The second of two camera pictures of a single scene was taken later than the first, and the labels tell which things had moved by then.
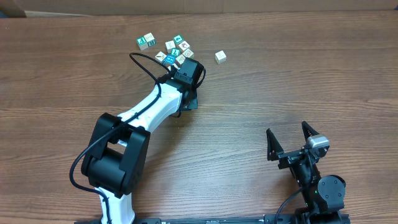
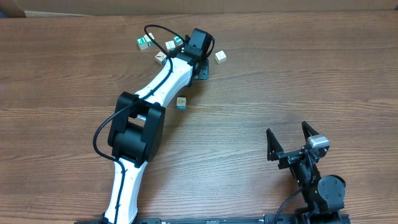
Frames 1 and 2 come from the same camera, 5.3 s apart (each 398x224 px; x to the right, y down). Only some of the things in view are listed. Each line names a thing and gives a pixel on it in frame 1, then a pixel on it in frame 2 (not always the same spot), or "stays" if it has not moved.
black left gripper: [193, 101] -> [204, 70]
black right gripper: [275, 149] stays
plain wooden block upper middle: [170, 45] stays
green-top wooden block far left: [142, 43] stays
